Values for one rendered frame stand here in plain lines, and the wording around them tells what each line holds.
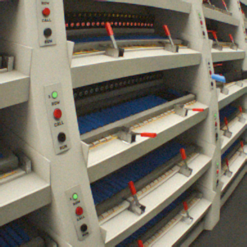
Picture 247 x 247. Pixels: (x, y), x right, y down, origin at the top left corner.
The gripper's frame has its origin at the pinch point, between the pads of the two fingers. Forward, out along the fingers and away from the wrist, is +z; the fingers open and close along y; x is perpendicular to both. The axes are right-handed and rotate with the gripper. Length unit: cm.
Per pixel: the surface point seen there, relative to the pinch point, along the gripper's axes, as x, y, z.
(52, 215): 16, 63, 19
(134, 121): 4.4, 31.7, 19.4
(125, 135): 6.2, 39.1, 16.8
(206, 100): 6.3, -6.3, 16.1
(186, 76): -3.3, -6.5, 22.2
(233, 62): -6, -76, 24
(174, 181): 26.4, 17.8, 21.4
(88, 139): 5, 48, 19
